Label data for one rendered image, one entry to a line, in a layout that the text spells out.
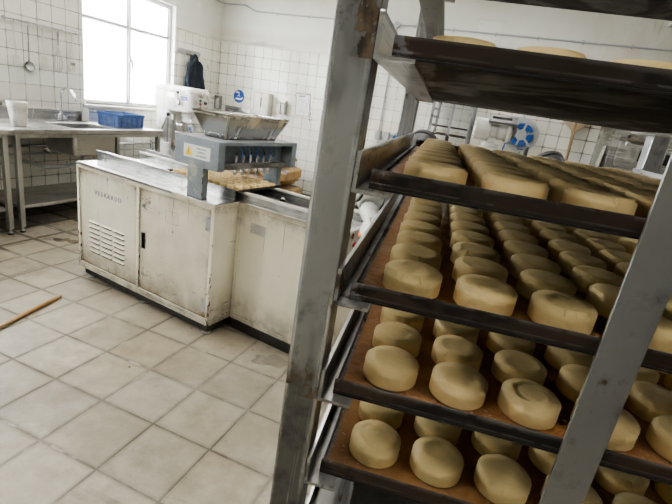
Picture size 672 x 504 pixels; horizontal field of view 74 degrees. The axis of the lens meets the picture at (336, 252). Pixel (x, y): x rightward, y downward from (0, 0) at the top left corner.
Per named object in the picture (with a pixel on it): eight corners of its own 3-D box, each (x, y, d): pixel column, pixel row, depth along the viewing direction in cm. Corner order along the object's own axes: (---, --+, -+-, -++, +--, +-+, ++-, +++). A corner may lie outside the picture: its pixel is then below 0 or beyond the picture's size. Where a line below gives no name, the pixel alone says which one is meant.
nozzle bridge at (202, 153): (173, 191, 259) (175, 132, 248) (254, 183, 320) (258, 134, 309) (215, 205, 244) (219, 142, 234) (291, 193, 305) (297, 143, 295)
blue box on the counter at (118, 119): (118, 128, 474) (118, 114, 470) (96, 123, 482) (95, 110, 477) (145, 128, 510) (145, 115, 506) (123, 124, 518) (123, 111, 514)
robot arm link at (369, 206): (358, 227, 159) (349, 201, 175) (382, 237, 164) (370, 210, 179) (373, 204, 155) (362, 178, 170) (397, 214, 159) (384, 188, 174)
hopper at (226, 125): (189, 133, 254) (190, 107, 250) (253, 135, 301) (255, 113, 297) (227, 141, 242) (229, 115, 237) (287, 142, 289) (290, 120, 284)
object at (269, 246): (226, 328, 287) (238, 191, 259) (260, 311, 316) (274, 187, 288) (318, 371, 256) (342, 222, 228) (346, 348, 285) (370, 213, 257)
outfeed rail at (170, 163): (138, 159, 342) (138, 150, 340) (142, 159, 344) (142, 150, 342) (371, 225, 254) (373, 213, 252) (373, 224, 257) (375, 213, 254)
